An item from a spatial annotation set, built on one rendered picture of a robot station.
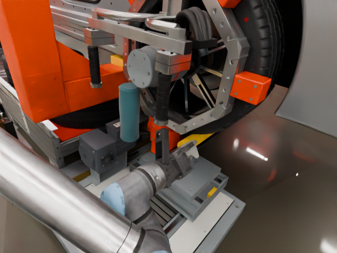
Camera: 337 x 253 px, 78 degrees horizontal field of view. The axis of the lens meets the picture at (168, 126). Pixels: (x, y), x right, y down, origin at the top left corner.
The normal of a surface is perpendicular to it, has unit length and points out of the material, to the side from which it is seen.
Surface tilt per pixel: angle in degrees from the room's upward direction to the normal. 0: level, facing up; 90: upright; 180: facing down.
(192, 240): 0
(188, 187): 0
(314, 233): 0
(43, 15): 90
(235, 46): 90
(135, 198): 46
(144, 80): 90
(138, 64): 90
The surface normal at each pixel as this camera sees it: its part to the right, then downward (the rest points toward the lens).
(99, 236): 0.29, -0.23
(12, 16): 0.74, 0.41
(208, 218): 0.10, -0.84
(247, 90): -0.66, 0.34
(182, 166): 0.59, -0.30
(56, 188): 0.50, -0.52
